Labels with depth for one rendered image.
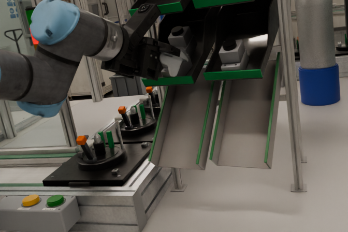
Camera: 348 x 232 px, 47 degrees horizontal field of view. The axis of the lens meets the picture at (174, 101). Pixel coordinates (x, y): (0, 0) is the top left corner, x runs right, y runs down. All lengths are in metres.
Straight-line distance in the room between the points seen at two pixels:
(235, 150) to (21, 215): 0.53
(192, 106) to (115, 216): 0.33
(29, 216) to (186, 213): 0.38
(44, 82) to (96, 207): 0.44
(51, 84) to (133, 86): 2.47
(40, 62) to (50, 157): 0.74
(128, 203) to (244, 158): 0.29
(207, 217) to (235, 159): 0.17
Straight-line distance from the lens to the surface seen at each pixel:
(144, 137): 1.28
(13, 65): 0.63
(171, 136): 1.02
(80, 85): 6.61
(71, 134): 1.36
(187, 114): 1.03
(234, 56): 0.87
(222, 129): 0.99
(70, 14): 0.67
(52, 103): 0.71
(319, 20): 1.68
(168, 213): 1.06
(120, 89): 3.19
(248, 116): 0.98
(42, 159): 1.41
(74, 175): 1.12
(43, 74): 0.67
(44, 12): 0.68
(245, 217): 1.00
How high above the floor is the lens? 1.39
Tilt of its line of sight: 15 degrees down
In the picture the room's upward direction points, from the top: 10 degrees counter-clockwise
